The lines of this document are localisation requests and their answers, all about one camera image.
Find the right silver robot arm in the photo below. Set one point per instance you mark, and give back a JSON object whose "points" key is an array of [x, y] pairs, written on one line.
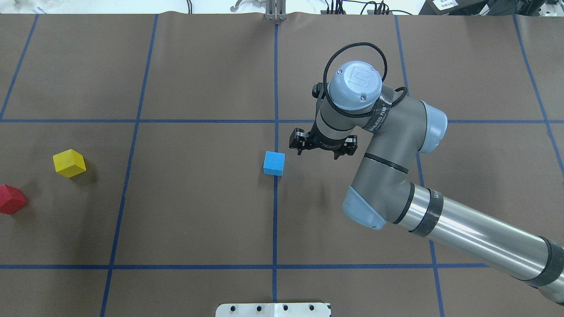
{"points": [[381, 192]]}

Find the white camera stand column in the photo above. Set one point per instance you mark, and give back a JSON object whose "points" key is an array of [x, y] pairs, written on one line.
{"points": [[273, 310]]}

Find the blue cube block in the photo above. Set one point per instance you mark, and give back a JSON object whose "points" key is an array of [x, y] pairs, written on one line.
{"points": [[274, 163]]}

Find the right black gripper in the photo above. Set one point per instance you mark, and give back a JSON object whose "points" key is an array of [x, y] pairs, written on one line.
{"points": [[325, 143]]}

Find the aluminium frame post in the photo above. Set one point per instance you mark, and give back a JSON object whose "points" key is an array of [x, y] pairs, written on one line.
{"points": [[275, 10]]}

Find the yellow cube block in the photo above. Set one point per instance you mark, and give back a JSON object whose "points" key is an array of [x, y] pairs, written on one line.
{"points": [[69, 163]]}

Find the brown paper table mat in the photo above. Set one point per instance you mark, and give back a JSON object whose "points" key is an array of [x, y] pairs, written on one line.
{"points": [[153, 152]]}

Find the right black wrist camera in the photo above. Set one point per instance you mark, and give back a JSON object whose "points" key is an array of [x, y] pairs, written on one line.
{"points": [[319, 91]]}

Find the red cube block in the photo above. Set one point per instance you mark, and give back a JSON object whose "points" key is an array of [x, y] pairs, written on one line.
{"points": [[11, 199]]}

